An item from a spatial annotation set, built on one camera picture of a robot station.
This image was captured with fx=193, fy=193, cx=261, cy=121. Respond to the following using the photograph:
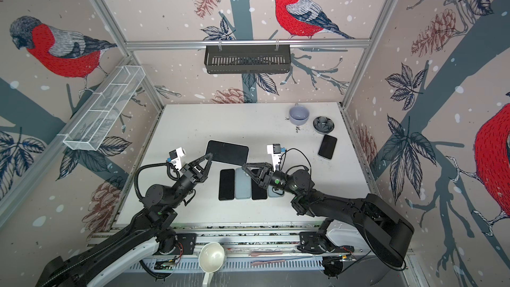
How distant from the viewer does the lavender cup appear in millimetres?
1090

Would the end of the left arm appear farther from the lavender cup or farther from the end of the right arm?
the lavender cup

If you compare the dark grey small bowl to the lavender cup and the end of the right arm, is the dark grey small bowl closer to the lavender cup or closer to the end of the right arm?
the lavender cup

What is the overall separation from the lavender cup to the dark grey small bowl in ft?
0.18
